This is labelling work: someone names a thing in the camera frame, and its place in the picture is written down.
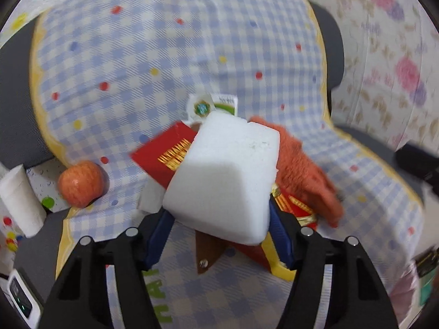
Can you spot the white foam block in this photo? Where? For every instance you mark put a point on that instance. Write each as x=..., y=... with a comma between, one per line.
x=226, y=178

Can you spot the white electronic device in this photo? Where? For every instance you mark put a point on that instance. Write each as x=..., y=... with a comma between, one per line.
x=20, y=298

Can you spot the white paper roll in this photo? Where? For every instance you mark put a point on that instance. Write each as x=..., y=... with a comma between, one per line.
x=20, y=202

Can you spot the green box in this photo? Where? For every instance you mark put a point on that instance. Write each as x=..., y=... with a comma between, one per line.
x=426, y=289

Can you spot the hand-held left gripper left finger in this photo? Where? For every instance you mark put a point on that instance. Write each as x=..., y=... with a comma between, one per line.
x=159, y=236

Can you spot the blue checkered cloth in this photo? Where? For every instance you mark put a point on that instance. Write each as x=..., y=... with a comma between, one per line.
x=171, y=58

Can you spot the clear packet green lettering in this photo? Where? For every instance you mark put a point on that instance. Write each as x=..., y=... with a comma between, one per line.
x=161, y=298

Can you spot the yellow plastic piece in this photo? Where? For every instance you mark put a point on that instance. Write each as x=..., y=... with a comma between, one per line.
x=276, y=262

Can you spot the floral print sheet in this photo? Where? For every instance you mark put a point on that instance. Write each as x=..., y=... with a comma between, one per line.
x=377, y=58

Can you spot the black object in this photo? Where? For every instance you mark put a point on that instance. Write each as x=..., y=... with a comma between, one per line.
x=416, y=166

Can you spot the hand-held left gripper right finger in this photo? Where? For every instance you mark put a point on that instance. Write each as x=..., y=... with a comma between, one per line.
x=279, y=233

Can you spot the orange cloth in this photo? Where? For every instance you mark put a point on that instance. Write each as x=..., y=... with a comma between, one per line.
x=301, y=168

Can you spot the red packet gold lettering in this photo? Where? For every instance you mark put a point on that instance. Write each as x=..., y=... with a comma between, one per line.
x=164, y=157

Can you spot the red apple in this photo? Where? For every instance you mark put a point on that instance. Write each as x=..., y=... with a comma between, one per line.
x=80, y=183

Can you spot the pink plastic bag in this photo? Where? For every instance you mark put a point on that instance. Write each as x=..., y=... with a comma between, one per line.
x=403, y=289

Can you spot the brown leather piece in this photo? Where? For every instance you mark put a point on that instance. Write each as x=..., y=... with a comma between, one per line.
x=205, y=250

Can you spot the green white tag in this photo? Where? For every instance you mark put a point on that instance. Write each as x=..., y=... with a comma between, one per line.
x=205, y=108

